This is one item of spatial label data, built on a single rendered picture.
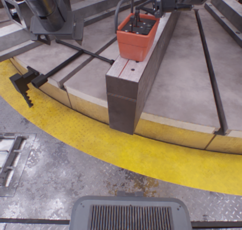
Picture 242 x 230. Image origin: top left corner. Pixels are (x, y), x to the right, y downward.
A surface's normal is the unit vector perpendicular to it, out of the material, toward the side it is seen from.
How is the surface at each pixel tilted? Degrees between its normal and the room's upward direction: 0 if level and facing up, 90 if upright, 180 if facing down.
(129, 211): 0
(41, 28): 30
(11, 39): 72
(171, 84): 0
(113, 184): 0
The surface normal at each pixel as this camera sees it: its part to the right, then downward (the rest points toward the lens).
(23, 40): 0.73, 0.52
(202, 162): 0.00, -0.65
